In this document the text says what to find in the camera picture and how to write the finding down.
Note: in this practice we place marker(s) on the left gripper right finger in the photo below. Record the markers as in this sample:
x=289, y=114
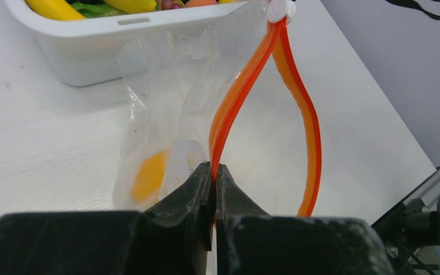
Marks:
x=250, y=241

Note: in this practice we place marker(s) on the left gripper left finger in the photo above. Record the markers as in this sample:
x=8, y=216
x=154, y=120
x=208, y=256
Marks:
x=172, y=237

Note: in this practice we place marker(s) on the yellow toy bell pepper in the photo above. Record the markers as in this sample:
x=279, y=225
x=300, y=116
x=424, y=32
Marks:
x=146, y=187

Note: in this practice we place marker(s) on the clear orange-zip bag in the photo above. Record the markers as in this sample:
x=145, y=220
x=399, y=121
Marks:
x=231, y=96

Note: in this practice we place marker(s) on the yellow toy banana bunch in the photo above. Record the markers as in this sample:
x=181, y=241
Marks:
x=133, y=6

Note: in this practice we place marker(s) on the white plastic food bin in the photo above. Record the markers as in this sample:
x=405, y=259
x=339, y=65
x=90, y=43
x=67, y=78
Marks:
x=84, y=52

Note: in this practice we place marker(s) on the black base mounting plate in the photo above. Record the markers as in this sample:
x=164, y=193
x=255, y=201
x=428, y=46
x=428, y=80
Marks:
x=411, y=225

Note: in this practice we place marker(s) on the toy peach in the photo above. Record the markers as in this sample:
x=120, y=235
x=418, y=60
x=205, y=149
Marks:
x=199, y=3

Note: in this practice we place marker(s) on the green toy leaf vegetable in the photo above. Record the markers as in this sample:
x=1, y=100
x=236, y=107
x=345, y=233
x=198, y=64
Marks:
x=96, y=11

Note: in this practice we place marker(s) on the single yellow toy banana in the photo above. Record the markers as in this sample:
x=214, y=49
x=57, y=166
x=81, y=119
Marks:
x=58, y=10

